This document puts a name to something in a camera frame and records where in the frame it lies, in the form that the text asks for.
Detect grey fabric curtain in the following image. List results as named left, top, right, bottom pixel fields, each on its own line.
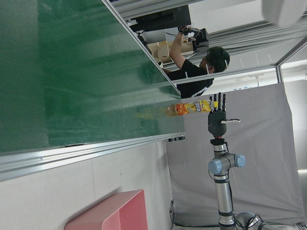
left=165, top=82, right=306, bottom=227

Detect black computer monitor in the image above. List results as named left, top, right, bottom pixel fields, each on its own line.
left=130, top=6, right=192, bottom=33

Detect orange juice plastic bottle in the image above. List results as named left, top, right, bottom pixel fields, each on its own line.
left=167, top=100, right=219, bottom=118

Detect cardboard boxes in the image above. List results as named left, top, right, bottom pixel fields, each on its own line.
left=147, top=40, right=195, bottom=64

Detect green conveyor belt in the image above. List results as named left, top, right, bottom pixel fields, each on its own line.
left=0, top=0, right=187, bottom=182

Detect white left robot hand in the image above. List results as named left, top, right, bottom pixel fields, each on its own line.
left=261, top=0, right=307, bottom=27

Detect aluminium extrusion frame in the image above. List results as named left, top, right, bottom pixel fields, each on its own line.
left=109, top=0, right=307, bottom=85

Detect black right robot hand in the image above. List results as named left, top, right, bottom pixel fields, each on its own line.
left=207, top=92, right=241, bottom=138

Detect person in black shirt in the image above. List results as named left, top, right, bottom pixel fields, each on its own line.
left=161, top=32, right=231, bottom=99

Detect pink plastic basket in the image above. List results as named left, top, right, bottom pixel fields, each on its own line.
left=63, top=188, right=149, bottom=230

